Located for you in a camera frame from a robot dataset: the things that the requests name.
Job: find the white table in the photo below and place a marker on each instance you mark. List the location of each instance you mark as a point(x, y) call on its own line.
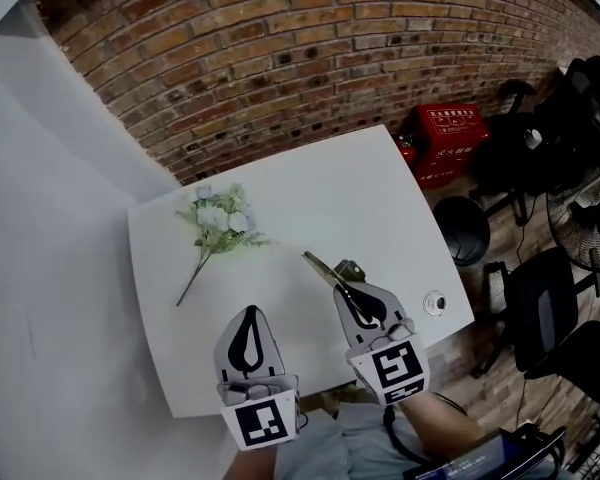
point(305, 203)

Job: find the person's grey shirt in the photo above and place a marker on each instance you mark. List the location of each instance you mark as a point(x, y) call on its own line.
point(350, 448)

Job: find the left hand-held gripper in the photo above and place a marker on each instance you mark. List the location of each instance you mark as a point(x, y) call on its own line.
point(260, 420)

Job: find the person's right forearm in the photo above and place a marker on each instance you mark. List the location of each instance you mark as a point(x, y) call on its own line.
point(445, 425)

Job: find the black floor fan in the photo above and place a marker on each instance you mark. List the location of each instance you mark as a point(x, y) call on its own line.
point(580, 218)

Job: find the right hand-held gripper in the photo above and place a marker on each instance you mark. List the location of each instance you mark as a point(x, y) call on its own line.
point(397, 368)

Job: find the dark screen device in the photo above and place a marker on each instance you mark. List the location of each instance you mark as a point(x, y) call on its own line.
point(480, 460)

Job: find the red fire extinguisher box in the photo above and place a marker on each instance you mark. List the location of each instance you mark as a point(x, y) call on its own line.
point(452, 148)

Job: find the red fire extinguisher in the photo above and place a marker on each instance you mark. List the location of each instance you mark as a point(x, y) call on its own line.
point(406, 150)

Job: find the metal scissors object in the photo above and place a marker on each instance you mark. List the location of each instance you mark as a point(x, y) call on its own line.
point(330, 268)

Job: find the black mesh office chair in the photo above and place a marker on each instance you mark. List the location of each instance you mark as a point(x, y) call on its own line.
point(540, 308)
point(580, 363)

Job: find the person's left forearm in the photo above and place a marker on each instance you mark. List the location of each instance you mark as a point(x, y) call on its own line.
point(257, 465)

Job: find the artificial white flower bouquet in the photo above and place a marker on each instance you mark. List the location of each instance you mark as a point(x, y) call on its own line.
point(220, 220)

